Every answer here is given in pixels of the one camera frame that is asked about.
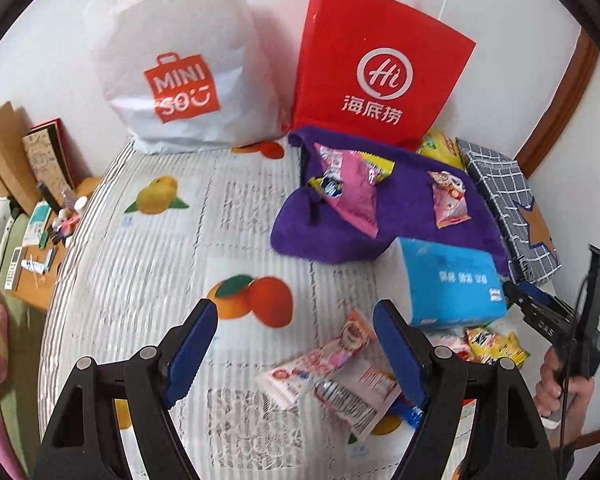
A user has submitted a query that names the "yellow snack bag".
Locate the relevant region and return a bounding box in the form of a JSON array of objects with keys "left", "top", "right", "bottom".
[{"left": 416, "top": 130, "right": 468, "bottom": 170}]

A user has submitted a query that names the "blue snack packet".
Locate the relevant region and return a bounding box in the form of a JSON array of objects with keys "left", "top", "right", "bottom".
[{"left": 387, "top": 400, "right": 426, "bottom": 431}]

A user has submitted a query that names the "wooden bedside table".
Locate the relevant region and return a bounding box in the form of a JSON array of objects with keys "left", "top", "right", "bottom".
[{"left": 2, "top": 177, "right": 103, "bottom": 313}]

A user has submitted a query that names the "fruit print bed mat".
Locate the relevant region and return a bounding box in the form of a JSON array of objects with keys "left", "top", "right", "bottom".
[{"left": 37, "top": 137, "right": 556, "bottom": 480}]

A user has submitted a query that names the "red paper shopping bag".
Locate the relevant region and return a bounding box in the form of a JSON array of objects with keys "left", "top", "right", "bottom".
[{"left": 289, "top": 0, "right": 477, "bottom": 140}]

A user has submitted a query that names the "purple felt storage basket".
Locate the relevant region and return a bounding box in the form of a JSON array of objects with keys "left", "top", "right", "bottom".
[{"left": 270, "top": 126, "right": 511, "bottom": 276}]

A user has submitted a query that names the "patterned box with red edge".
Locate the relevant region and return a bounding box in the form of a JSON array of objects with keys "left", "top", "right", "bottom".
[{"left": 21, "top": 119, "right": 76, "bottom": 191}]

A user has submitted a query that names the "white plastic shopping bag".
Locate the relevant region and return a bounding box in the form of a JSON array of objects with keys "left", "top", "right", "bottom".
[{"left": 82, "top": 0, "right": 288, "bottom": 155}]

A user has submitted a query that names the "teal white box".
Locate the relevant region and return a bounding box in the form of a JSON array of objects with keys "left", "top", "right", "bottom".
[{"left": 22, "top": 200, "right": 51, "bottom": 246}]

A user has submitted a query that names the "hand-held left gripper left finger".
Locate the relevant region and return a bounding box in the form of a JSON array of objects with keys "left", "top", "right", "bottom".
[{"left": 34, "top": 298, "right": 219, "bottom": 480}]

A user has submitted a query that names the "yellow green candy packet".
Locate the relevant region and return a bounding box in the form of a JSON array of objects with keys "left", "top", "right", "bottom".
[{"left": 464, "top": 326, "right": 530, "bottom": 365}]

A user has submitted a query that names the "brown wooden door frame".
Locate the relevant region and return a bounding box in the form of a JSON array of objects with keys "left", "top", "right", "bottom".
[{"left": 510, "top": 27, "right": 600, "bottom": 178}]

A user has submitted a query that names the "large pink snack packet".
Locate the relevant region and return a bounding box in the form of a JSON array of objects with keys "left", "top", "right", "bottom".
[{"left": 314, "top": 143, "right": 396, "bottom": 238}]

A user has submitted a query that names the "white remote control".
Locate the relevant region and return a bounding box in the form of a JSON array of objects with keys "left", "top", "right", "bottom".
[{"left": 4, "top": 247, "right": 26, "bottom": 291}]

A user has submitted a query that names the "blue tissue pack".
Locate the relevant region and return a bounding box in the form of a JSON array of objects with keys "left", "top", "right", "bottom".
[{"left": 380, "top": 236, "right": 508, "bottom": 330}]

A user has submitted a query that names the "plaid gift box with star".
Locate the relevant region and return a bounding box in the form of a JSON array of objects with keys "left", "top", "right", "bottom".
[{"left": 455, "top": 137, "right": 562, "bottom": 286}]

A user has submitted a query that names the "small pink cartoon snack packet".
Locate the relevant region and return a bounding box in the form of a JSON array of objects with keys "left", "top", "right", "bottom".
[{"left": 427, "top": 170, "right": 473, "bottom": 230}]

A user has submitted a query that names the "person's right hand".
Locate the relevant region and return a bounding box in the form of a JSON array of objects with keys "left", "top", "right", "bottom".
[{"left": 534, "top": 346, "right": 595, "bottom": 423}]

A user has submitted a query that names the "white pink snack packet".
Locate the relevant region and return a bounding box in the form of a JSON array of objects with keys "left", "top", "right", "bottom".
[{"left": 312, "top": 355, "right": 403, "bottom": 443}]

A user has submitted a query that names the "long pink snack packet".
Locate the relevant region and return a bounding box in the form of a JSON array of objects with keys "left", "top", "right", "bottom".
[{"left": 255, "top": 310, "right": 381, "bottom": 408}]

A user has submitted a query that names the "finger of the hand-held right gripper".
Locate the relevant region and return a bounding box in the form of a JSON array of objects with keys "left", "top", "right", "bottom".
[
  {"left": 515, "top": 297, "right": 577, "bottom": 333},
  {"left": 502, "top": 280, "right": 561, "bottom": 311}
]

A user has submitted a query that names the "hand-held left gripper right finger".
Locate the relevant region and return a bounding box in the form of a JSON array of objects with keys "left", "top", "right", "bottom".
[{"left": 372, "top": 299, "right": 563, "bottom": 480}]

